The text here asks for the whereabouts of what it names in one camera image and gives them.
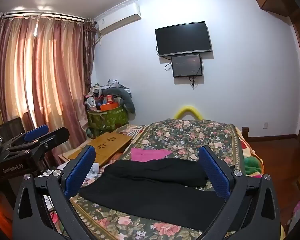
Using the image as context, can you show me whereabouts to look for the pink cloth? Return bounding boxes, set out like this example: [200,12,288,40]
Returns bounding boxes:
[131,148,172,162]

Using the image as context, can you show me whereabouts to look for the orange box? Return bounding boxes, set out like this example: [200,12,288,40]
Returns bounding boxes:
[99,102,120,112]

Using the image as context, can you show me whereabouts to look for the white crumpled bag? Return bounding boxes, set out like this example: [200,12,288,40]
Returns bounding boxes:
[86,162,103,181]

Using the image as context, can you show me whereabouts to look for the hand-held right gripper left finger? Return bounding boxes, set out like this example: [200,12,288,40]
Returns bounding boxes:
[13,145,102,240]

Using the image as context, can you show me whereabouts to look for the colourful fleece blanket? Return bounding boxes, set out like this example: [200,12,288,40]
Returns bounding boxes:
[236,127,265,178]

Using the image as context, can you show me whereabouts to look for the striped cloth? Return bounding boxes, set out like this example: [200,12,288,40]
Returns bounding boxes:
[119,125,143,137]

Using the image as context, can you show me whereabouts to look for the floral bedspread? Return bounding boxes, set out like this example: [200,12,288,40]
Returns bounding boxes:
[70,118,246,240]

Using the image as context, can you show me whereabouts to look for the wooden lap desk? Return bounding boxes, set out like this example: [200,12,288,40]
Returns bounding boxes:
[68,132,138,167]

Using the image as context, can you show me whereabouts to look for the pile of clothes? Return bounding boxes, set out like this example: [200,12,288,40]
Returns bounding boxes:
[89,79,131,98]

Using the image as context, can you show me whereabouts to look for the orange cloth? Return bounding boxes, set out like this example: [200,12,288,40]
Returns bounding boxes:
[0,187,15,240]

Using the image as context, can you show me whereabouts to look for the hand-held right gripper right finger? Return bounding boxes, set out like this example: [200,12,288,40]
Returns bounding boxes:
[199,145,282,240]

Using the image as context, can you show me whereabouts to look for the grey plush pillow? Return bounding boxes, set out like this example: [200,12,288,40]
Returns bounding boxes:
[104,86,136,113]

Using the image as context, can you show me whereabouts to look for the black pants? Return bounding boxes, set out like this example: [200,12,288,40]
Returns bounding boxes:
[79,158,227,232]

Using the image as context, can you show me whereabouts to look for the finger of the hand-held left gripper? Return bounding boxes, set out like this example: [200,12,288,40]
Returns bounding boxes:
[1,125,50,149]
[9,127,70,156]

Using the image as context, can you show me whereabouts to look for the brown side curtain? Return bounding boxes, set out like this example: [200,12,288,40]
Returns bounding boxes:
[83,17,99,140]

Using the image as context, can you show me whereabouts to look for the white curtain rail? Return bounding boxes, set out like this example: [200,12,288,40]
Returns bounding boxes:
[0,10,87,22]

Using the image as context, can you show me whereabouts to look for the yellow foam tube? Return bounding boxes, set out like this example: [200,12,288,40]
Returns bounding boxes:
[174,106,203,120]

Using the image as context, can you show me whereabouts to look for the black wall television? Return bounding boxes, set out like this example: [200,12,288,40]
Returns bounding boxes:
[155,21,213,57]

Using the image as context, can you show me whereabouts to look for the pink striped curtain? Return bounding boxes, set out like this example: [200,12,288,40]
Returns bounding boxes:
[0,14,87,167]

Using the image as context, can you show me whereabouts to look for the small black wall monitor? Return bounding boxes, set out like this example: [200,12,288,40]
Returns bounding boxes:
[171,54,203,78]

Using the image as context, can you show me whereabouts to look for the white air conditioner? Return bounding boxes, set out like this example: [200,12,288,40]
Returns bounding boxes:
[94,3,142,36]

